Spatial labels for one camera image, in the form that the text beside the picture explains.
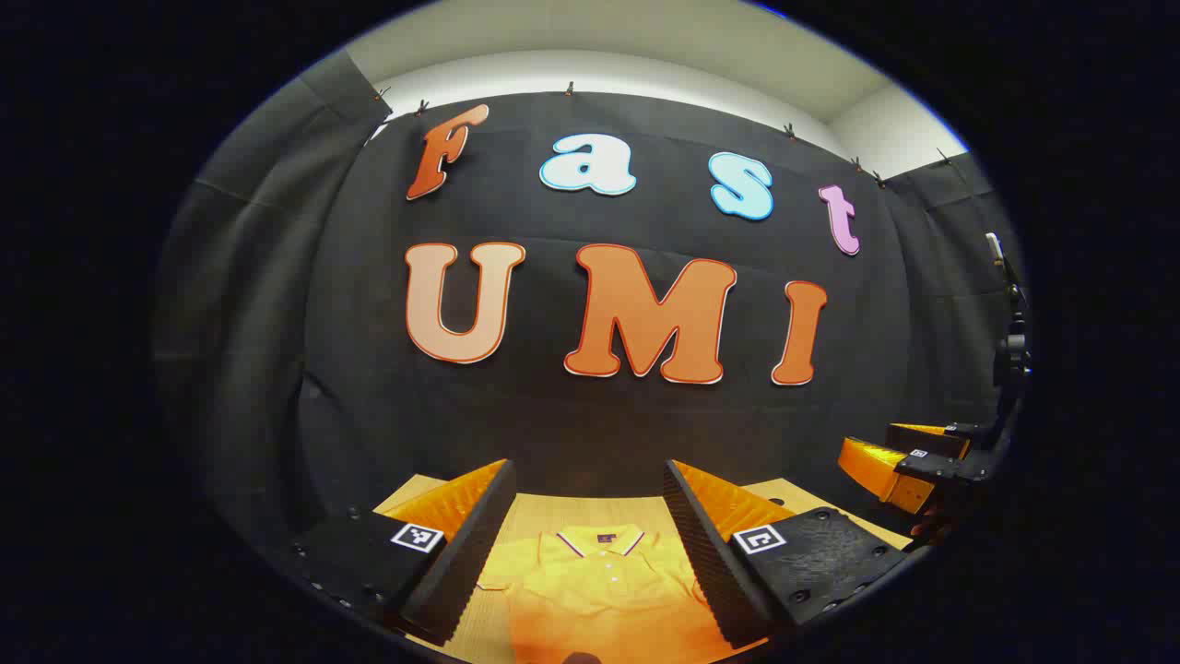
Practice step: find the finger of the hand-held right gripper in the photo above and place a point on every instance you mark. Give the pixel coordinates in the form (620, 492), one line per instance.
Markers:
(876, 470)
(922, 433)

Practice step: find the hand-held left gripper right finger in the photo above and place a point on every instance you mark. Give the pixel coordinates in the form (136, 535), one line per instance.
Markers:
(705, 553)

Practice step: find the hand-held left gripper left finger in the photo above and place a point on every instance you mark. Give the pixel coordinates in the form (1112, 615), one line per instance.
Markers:
(470, 553)

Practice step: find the orange polo T-shirt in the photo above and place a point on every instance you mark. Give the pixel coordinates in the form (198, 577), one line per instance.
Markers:
(599, 599)

